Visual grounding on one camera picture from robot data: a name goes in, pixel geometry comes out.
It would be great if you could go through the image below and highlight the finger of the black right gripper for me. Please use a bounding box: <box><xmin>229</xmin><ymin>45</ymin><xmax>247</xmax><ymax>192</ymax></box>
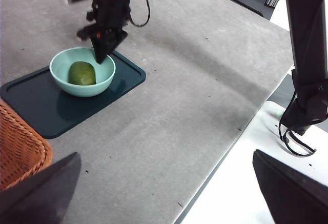
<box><xmin>91</xmin><ymin>28</ymin><xmax>128</xmax><ymax>65</ymax></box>

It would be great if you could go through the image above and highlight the brown wicker basket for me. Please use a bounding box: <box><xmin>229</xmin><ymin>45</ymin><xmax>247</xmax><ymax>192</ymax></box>
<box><xmin>0</xmin><ymin>98</ymin><xmax>54</xmax><ymax>191</ymax></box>

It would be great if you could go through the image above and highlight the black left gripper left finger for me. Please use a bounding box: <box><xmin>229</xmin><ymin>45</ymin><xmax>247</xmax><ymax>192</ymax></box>
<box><xmin>0</xmin><ymin>152</ymin><xmax>82</xmax><ymax>224</ymax></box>

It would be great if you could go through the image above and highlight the green avocado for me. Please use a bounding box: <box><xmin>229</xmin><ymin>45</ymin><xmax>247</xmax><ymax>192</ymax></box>
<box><xmin>68</xmin><ymin>61</ymin><xmax>97</xmax><ymax>86</ymax></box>

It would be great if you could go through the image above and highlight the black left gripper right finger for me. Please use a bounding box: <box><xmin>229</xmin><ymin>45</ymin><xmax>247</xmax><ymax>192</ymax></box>
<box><xmin>253</xmin><ymin>149</ymin><xmax>328</xmax><ymax>224</ymax></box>

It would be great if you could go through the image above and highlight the dark green rectangular tray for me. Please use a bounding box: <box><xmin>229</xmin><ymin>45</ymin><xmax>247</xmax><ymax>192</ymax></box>
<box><xmin>0</xmin><ymin>49</ymin><xmax>147</xmax><ymax>139</ymax></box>

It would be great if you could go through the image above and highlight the black base cable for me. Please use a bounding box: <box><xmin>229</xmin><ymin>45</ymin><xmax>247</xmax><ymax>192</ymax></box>
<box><xmin>278</xmin><ymin>90</ymin><xmax>316</xmax><ymax>157</ymax></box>

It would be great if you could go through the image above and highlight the mint green bowl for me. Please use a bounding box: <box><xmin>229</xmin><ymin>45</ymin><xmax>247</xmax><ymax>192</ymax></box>
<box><xmin>49</xmin><ymin>47</ymin><xmax>116</xmax><ymax>98</ymax></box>

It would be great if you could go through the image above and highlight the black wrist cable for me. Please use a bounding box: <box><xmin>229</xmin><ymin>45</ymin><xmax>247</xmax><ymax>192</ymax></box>
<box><xmin>129</xmin><ymin>0</ymin><xmax>151</xmax><ymax>27</ymax></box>

